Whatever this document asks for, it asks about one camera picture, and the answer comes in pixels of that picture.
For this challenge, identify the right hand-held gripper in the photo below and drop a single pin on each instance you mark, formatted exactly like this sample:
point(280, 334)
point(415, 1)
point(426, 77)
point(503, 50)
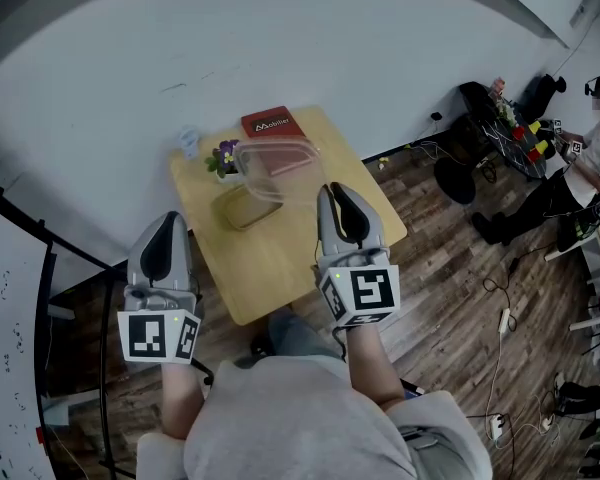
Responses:
point(372, 293)

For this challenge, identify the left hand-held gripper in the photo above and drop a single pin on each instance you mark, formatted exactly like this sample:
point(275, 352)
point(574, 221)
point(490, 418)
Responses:
point(147, 335)

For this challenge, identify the person's left forearm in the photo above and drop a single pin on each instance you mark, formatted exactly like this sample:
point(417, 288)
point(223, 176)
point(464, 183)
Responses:
point(182, 398)

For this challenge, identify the person's right forearm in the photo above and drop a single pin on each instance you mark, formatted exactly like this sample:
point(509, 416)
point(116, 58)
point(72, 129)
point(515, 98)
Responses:
point(375, 368)

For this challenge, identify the small yellow artificial flower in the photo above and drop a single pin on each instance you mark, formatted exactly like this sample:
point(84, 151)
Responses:
point(383, 163)

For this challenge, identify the person's leg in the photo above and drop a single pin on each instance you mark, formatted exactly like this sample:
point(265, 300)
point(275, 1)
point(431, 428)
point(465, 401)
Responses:
point(300, 333)

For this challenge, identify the black round stool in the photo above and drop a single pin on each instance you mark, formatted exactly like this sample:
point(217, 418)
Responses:
point(455, 180)

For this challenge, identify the potted purple flower plant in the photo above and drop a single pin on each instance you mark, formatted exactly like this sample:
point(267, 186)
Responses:
point(224, 160)

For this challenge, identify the red hardcover book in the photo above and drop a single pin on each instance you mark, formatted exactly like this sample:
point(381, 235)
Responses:
point(272, 123)

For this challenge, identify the person's black shoe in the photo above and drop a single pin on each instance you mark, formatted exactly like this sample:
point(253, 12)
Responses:
point(263, 346)

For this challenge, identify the whiteboard with black stand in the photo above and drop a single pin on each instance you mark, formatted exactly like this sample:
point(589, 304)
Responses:
point(5, 318)

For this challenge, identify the black power adapter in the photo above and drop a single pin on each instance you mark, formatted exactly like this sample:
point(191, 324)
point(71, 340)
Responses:
point(514, 263)

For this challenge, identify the black marbled round table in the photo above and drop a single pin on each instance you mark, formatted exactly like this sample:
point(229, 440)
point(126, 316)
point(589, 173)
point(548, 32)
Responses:
point(500, 135)

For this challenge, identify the white power strip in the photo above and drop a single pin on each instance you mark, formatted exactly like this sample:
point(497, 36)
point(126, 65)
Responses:
point(497, 427)
point(504, 320)

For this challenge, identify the red plastic cup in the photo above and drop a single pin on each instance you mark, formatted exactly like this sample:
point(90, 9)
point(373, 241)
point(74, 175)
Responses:
point(533, 156)
point(518, 133)

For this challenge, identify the white flower bouquet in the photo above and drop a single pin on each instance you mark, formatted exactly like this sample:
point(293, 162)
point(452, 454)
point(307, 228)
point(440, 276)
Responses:
point(506, 110)

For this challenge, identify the person's grey shirt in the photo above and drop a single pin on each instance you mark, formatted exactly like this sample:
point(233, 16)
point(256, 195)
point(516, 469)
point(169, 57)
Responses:
point(300, 423)

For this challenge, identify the yellow plastic cup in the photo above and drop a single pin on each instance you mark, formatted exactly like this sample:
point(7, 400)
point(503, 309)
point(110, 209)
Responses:
point(535, 127)
point(542, 147)

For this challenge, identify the black chair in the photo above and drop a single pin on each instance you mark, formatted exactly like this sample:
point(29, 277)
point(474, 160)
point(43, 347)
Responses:
point(542, 95)

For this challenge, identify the grey waist pouch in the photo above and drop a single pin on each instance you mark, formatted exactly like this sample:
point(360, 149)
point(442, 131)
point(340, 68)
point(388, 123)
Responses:
point(442, 455)

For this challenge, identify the white plug adapter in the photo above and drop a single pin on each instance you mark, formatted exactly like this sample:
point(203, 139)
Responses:
point(547, 423)

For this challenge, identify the black wall plug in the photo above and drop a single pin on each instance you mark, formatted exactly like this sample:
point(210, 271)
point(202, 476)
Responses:
point(435, 116)

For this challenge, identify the grey wall rail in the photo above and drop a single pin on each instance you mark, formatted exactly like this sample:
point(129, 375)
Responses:
point(10, 28)

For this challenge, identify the white wall notice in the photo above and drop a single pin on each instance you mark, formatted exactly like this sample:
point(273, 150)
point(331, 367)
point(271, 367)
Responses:
point(583, 5)

